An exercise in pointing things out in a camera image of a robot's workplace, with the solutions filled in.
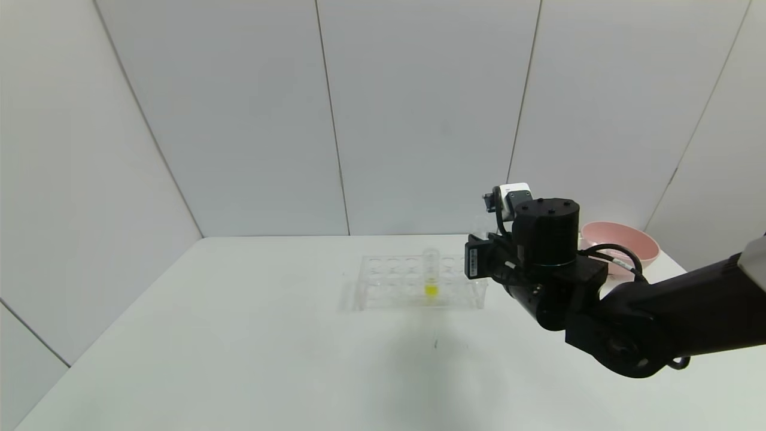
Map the test tube with yellow pigment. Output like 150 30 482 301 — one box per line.
422 247 441 299

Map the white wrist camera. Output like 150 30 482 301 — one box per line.
483 183 533 223

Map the pink bowl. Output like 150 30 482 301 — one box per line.
579 221 660 277

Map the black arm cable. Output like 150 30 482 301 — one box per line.
576 242 650 285

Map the clear plastic test tube rack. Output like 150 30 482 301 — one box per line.
353 254 487 311

